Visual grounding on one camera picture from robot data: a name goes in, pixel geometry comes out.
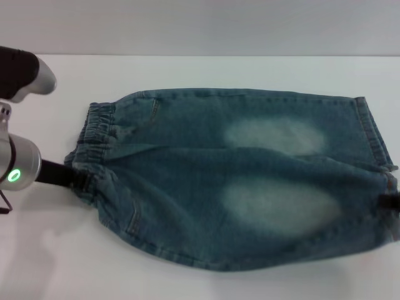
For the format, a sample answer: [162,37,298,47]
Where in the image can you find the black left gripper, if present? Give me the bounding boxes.
[38,158,95,192]

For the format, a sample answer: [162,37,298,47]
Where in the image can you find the blue denim shorts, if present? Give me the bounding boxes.
[64,89,400,273]

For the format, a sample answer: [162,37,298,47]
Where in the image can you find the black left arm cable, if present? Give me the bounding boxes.
[0,189,14,215]

